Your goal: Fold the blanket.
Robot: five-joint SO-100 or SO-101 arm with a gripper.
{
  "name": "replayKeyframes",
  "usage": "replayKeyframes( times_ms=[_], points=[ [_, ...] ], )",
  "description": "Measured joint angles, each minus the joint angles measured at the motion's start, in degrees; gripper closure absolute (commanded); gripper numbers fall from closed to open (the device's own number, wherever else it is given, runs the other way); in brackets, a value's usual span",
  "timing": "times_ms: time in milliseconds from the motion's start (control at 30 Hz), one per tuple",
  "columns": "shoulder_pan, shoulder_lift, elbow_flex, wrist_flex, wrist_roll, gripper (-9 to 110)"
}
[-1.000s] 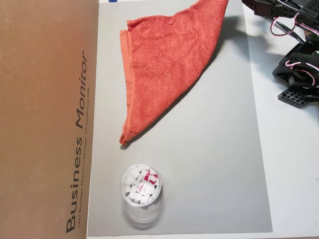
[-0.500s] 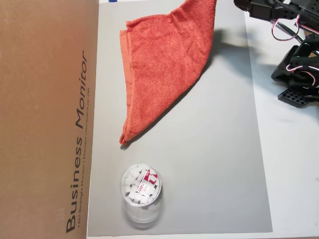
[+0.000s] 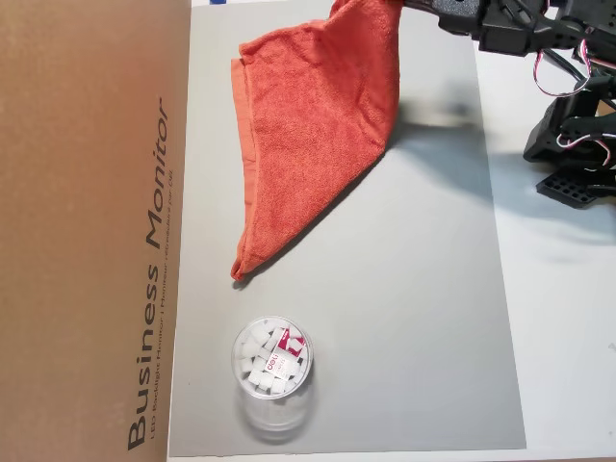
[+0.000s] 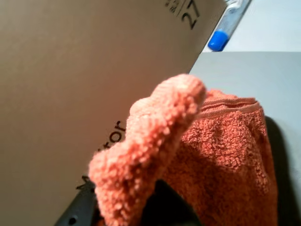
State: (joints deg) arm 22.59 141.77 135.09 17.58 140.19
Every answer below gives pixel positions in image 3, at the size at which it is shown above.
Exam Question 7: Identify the brown cardboard monitor box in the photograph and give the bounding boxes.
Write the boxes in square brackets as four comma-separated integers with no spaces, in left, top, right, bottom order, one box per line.
[0,0,193,462]

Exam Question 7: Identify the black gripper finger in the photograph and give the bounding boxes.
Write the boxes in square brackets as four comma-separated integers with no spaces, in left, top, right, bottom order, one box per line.
[401,0,440,18]

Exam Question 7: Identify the black perforated base clamp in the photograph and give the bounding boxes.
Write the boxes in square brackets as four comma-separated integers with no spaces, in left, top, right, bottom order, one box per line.
[534,166,616,209]

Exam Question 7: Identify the clear plastic jar white contents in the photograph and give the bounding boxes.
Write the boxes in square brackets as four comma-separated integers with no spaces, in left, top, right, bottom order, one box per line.
[229,315,321,444]

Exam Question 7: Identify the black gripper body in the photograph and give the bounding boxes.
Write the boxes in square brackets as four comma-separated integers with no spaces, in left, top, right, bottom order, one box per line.
[434,0,488,36]

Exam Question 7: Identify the grey table mat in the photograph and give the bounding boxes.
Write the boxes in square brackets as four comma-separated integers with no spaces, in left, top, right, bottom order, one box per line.
[166,4,528,458]

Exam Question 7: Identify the orange terry towel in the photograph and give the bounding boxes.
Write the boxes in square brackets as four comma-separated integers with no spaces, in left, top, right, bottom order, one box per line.
[228,0,405,285]

